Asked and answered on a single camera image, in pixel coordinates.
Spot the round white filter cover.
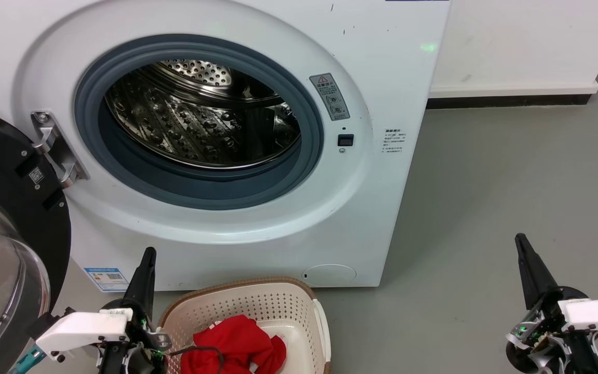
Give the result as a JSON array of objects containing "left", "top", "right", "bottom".
[{"left": 302, "top": 263, "right": 358, "bottom": 287}]

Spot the thin black cable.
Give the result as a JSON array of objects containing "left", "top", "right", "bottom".
[{"left": 167, "top": 346, "right": 225, "bottom": 374}]

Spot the silver door hinge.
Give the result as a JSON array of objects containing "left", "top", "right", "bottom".
[{"left": 30, "top": 110, "right": 90, "bottom": 189}]

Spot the stainless steel washing machine drum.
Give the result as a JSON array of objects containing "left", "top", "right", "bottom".
[{"left": 104, "top": 59, "right": 302, "bottom": 169}]

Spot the teal plastic piece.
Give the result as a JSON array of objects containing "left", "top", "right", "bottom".
[{"left": 10, "top": 347, "right": 46, "bottom": 374}]

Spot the small text sticker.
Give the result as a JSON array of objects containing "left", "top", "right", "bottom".
[{"left": 382, "top": 128, "right": 408, "bottom": 154}]

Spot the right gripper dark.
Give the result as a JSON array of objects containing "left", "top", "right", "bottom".
[{"left": 504, "top": 233, "right": 598, "bottom": 374}]

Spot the grey warning sticker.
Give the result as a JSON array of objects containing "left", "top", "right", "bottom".
[{"left": 309, "top": 73, "right": 351, "bottom": 122}]

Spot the cream perforated laundry basket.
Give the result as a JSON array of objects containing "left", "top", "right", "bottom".
[{"left": 157, "top": 276, "right": 332, "bottom": 374}]

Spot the red garment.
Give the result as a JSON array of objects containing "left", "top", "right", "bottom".
[{"left": 180, "top": 314, "right": 288, "bottom": 374}]

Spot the blue energy label sticker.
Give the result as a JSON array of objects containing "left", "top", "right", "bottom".
[{"left": 84, "top": 268, "right": 130, "bottom": 292}]

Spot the white front-load washing machine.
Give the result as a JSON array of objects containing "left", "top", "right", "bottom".
[{"left": 0, "top": 0, "right": 453, "bottom": 291}]

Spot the black baseboard strip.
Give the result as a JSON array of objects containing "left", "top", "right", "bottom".
[{"left": 426, "top": 93, "right": 595, "bottom": 110}]

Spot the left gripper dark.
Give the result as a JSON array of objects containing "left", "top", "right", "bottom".
[{"left": 96, "top": 247, "right": 173, "bottom": 374}]

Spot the grey rubber door gasket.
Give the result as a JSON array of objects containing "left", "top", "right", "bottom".
[{"left": 74, "top": 34, "right": 325, "bottom": 210}]

